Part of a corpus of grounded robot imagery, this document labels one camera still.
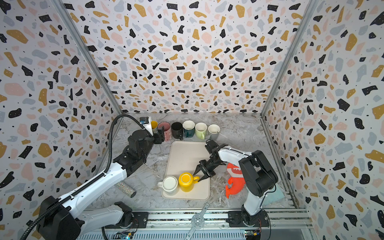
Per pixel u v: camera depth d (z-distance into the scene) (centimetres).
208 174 76
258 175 48
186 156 97
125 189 80
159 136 69
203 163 80
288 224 75
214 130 105
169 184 78
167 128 98
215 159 72
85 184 45
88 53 86
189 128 100
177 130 101
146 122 64
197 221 74
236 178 82
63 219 37
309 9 72
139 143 56
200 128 106
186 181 78
